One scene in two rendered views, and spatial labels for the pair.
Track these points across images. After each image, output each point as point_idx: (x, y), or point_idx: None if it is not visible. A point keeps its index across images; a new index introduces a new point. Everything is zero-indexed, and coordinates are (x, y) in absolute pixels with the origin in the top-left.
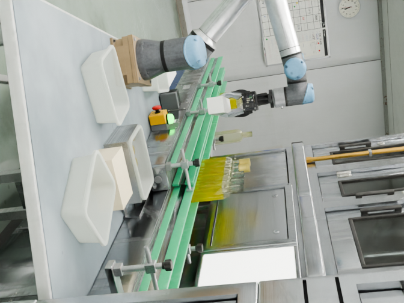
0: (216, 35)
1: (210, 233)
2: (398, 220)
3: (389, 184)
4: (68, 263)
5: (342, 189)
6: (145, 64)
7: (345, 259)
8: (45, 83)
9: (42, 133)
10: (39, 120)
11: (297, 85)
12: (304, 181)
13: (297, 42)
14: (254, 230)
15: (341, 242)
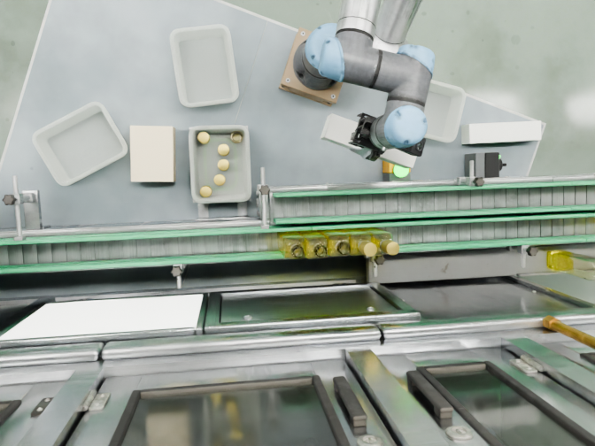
0: (381, 28)
1: (252, 291)
2: (309, 425)
3: (507, 414)
4: (37, 181)
5: (448, 365)
6: (294, 62)
7: (170, 379)
8: (85, 33)
9: (53, 67)
10: (55, 57)
11: (386, 105)
12: (434, 322)
13: (351, 11)
14: (257, 308)
15: (228, 374)
